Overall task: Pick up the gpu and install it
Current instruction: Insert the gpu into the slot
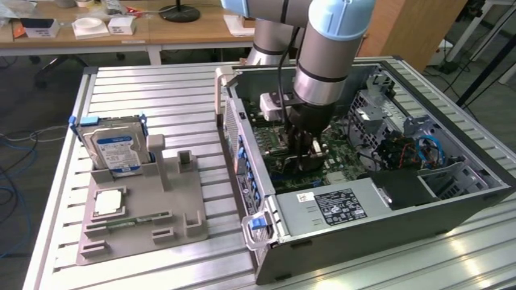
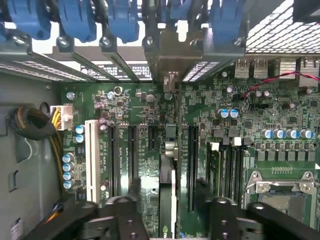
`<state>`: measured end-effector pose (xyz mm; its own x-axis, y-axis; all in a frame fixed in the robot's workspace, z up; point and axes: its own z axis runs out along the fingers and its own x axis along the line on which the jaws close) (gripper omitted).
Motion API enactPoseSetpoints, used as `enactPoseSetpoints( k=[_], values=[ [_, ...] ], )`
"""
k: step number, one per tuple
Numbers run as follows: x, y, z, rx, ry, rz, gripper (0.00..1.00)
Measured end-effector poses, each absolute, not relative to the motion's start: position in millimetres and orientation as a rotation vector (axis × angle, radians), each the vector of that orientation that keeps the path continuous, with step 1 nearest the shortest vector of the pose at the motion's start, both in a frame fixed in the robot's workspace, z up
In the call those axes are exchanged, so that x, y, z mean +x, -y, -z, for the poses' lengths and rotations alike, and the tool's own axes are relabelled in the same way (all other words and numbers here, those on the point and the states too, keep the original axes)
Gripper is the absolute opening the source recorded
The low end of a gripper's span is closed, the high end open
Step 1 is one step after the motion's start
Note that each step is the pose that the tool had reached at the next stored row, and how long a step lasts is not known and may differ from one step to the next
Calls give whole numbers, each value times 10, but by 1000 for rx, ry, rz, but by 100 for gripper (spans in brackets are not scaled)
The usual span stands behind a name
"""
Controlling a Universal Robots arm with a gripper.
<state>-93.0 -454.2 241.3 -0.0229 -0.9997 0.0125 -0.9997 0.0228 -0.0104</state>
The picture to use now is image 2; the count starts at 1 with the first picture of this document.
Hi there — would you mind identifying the CPU socket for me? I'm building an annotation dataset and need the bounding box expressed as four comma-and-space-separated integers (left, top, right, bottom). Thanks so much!
243, 169, 317, 240

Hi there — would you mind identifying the black RAM slot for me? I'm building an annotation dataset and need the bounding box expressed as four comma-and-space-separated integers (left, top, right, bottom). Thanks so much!
232, 137, 245, 201
221, 146, 234, 201

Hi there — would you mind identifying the white expansion slot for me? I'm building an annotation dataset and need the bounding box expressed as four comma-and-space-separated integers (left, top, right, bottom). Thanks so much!
84, 119, 101, 204

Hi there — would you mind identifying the long black expansion slot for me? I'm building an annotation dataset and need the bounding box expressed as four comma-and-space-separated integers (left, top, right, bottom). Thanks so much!
187, 124, 200, 214
107, 124, 120, 200
127, 124, 140, 181

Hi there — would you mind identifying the white power connector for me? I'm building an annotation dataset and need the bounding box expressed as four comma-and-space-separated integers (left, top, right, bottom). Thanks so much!
49, 104, 74, 131

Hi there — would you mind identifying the short black expansion slot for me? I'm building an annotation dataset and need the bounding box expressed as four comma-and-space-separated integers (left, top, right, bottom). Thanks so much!
148, 124, 160, 151

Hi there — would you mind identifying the green motherboard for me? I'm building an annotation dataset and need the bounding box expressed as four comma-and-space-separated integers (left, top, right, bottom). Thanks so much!
61, 59, 320, 240

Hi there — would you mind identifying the open black PC case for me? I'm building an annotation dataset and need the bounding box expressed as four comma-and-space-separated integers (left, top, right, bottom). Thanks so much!
0, 0, 320, 240

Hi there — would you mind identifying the blue slot latch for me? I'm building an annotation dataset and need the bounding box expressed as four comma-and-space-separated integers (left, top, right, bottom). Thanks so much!
57, 0, 98, 43
166, 0, 192, 22
208, 0, 248, 49
106, 0, 140, 44
6, 0, 52, 40

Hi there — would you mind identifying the black internal cable bundle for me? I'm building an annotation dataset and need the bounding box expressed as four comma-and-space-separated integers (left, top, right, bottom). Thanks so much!
8, 102, 67, 198

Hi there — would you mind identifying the red black twisted wire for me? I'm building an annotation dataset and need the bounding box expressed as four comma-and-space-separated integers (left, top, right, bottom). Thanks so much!
240, 70, 320, 100

